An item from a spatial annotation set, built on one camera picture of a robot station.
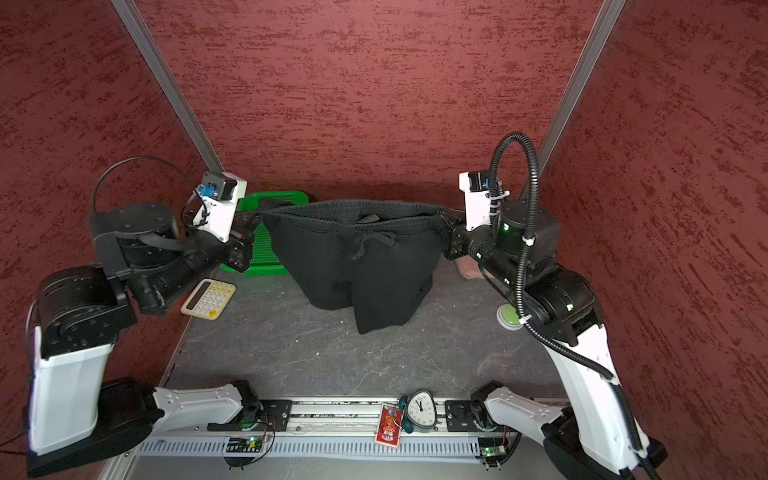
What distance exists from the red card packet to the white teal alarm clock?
0.02 meters

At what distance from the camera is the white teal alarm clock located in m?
0.71

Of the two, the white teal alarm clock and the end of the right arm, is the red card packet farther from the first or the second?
the end of the right arm

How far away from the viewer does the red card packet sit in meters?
0.71
